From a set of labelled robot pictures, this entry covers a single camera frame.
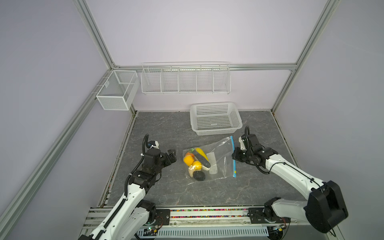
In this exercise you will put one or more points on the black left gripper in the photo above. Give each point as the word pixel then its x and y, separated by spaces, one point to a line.
pixel 172 156

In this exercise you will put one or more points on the white perforated plastic basket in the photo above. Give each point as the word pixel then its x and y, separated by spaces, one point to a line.
pixel 215 118

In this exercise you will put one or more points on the black toy avocado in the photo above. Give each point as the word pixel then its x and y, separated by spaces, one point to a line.
pixel 199 176

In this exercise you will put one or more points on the white mesh wall box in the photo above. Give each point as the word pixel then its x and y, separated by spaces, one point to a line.
pixel 119 90

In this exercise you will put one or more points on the white toy cucumber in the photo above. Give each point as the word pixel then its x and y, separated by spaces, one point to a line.
pixel 192 171

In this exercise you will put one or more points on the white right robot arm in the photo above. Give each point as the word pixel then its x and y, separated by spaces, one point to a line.
pixel 324 206

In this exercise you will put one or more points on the clear zip top bag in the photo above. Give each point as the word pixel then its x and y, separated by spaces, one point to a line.
pixel 220 157

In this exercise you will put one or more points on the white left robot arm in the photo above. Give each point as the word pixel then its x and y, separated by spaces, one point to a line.
pixel 132 211

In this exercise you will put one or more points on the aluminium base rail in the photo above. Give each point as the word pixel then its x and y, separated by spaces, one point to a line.
pixel 226 223

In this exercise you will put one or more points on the yellow red toy peach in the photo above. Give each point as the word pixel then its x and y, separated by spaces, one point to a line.
pixel 189 159

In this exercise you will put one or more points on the white wire wall rack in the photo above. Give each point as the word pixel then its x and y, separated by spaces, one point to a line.
pixel 186 78

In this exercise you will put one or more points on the yellow toy lemon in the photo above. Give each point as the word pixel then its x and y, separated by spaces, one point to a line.
pixel 198 164

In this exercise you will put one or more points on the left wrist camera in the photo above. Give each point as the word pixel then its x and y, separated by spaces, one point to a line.
pixel 152 145

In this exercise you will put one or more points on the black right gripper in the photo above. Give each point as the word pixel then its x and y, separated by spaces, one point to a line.
pixel 235 154

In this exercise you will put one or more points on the yellow toy corn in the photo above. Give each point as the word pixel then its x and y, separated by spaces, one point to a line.
pixel 201 153

